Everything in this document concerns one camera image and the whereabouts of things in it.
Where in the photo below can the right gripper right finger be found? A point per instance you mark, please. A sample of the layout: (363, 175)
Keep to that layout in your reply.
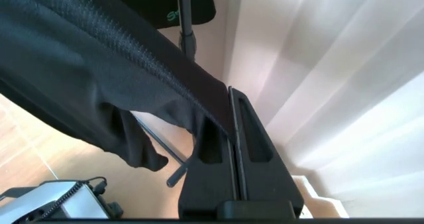
(271, 184)

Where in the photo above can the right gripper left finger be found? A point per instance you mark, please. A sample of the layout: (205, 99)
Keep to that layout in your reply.
(207, 184)

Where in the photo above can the black garment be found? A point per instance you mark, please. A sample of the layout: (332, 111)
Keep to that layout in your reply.
(83, 51)

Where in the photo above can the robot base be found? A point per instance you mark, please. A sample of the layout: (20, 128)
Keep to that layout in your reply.
(39, 201)

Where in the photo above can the black clothes rack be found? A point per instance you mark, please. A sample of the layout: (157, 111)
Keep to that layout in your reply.
(185, 18)

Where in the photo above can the beige curtain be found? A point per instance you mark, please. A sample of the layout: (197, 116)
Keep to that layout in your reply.
(331, 51)

